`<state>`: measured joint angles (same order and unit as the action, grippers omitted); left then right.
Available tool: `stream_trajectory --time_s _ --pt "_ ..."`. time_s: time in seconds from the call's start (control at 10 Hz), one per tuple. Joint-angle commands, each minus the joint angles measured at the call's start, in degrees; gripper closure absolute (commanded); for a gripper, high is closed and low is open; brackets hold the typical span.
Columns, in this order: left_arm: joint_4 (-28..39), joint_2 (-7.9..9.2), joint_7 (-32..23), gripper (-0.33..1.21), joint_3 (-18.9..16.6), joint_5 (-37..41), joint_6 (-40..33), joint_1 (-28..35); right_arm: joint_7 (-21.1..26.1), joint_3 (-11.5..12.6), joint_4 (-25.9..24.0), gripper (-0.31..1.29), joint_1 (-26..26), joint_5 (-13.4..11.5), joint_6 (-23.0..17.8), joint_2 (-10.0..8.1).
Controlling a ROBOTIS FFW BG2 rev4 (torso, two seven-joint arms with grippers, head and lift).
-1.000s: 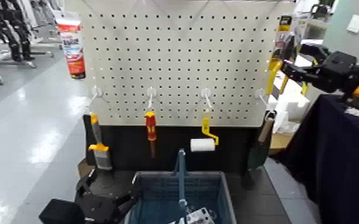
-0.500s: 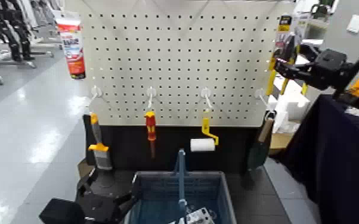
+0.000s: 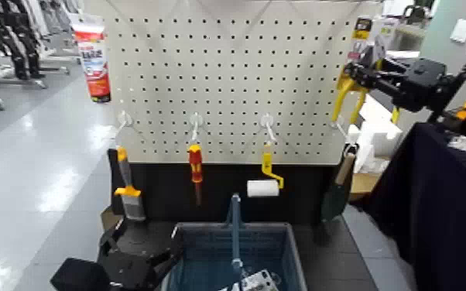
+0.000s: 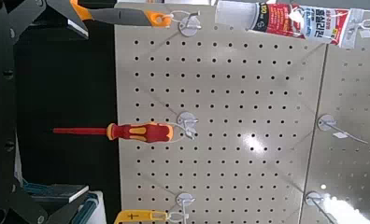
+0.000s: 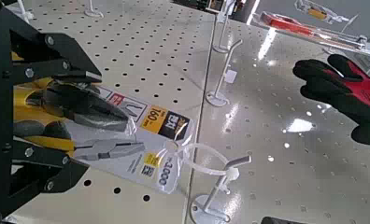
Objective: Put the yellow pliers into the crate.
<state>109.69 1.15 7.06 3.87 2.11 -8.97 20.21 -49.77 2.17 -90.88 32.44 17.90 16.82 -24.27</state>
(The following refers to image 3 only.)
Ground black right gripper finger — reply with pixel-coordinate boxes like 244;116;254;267
379;57;411;74
343;61;406;98

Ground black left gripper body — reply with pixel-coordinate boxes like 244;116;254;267
98;239;169;291

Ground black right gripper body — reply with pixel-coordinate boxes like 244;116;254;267
395;57;460;114

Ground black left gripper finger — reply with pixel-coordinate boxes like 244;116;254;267
98;218;129;255
151;229;185;271

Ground yellow pliers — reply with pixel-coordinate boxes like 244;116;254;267
331;16;389;125

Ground blue plastic crate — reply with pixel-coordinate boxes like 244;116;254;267
160;193;309;291

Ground white pegboard hook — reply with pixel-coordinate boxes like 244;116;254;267
259;113;278;144
189;112;204;143
112;111;135;141
329;115;358;148

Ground white foam blocks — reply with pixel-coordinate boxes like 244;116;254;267
346;93;404;173

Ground black base panel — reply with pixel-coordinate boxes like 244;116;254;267
108;148;354;227

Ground clear plastic bags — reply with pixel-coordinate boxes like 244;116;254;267
446;135;466;155

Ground white packaged item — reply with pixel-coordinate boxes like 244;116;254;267
221;269;281;291

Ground red yellow screwdriver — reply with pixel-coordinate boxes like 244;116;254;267
187;144;204;206

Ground brown cardboard box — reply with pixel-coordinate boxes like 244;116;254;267
348;172;382;202

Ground black table cloth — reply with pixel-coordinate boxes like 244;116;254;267
356;122;466;291

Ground white metal pegboard panel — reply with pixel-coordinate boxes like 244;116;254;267
82;0;384;166

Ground red white sealant tube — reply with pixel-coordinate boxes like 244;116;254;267
68;14;113;104

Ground black humanoid robot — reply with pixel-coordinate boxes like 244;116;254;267
0;0;46;80

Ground grey yellow handled brush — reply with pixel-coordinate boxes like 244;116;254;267
113;145;147;221

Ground white wall switch plate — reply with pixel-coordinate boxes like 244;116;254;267
449;18;466;44

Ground yellow handled paint roller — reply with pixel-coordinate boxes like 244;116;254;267
246;144;286;199

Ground green trowel wooden handle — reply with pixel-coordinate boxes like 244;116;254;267
320;151;358;222

